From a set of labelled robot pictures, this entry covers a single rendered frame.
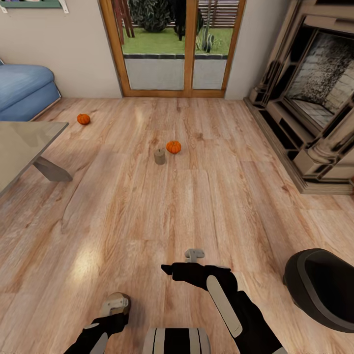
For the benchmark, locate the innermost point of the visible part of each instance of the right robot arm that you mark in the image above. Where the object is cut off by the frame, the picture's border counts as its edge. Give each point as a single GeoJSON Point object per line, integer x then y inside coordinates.
{"type": "Point", "coordinates": [243, 318]}

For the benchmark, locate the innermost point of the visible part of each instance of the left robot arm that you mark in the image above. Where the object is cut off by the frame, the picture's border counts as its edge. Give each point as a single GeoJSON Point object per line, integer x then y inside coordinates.
{"type": "Point", "coordinates": [94, 337]}

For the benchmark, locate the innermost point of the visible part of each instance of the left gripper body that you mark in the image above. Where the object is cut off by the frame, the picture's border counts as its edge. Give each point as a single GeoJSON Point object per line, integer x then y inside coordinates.
{"type": "Point", "coordinates": [116, 322]}

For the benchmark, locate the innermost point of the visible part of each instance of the pillar candle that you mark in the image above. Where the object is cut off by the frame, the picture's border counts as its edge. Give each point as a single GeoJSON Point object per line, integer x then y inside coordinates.
{"type": "Point", "coordinates": [124, 310]}
{"type": "Point", "coordinates": [159, 155]}

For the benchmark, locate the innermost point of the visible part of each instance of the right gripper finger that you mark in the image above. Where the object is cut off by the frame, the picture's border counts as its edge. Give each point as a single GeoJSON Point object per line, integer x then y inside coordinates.
{"type": "Point", "coordinates": [168, 269]}

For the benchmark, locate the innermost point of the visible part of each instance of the cauldron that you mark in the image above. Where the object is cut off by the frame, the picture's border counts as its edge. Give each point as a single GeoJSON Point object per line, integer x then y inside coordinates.
{"type": "Point", "coordinates": [322, 285]}

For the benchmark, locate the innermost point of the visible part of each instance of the pumpkin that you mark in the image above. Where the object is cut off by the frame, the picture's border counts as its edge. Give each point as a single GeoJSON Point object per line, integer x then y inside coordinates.
{"type": "Point", "coordinates": [173, 147]}
{"type": "Point", "coordinates": [83, 119]}

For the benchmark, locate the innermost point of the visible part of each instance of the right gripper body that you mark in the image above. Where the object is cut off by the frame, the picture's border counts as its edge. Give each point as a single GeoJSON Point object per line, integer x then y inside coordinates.
{"type": "Point", "coordinates": [184, 272]}

